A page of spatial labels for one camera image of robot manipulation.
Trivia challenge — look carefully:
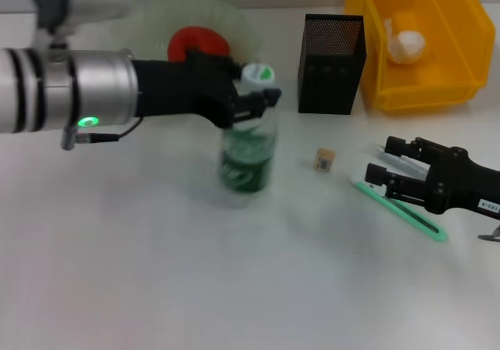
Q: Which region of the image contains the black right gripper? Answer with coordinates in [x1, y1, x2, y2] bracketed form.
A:
[365, 135, 500, 220]

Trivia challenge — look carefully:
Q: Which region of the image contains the pale green glass fruit plate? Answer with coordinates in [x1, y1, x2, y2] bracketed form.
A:
[112, 0, 263, 78]

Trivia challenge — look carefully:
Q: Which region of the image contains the grey marker pen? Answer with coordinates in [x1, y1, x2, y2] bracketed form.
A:
[369, 142, 429, 179]

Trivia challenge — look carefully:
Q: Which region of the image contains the small tan barcode block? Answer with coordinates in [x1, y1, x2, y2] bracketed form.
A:
[315, 147, 337, 173]

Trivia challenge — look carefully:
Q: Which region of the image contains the clear water bottle green label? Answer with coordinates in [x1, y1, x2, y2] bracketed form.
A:
[216, 62, 281, 209]

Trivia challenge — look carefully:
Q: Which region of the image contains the red-orange fruit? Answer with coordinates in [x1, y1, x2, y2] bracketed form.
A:
[167, 25, 231, 65]

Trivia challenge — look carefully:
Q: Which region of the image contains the white paper ball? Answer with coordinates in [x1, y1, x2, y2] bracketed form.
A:
[384, 18, 427, 66]

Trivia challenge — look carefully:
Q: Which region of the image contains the yellow plastic storage bin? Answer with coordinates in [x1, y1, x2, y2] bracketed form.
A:
[343, 0, 496, 112]

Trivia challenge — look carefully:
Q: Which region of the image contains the mint green utility knife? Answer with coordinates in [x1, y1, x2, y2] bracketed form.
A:
[350, 174, 448, 244]

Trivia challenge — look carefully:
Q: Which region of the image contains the black mesh pen holder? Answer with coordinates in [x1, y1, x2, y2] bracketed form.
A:
[298, 12, 368, 115]

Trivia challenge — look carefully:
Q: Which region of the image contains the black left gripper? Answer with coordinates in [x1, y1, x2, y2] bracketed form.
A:
[132, 51, 282, 129]

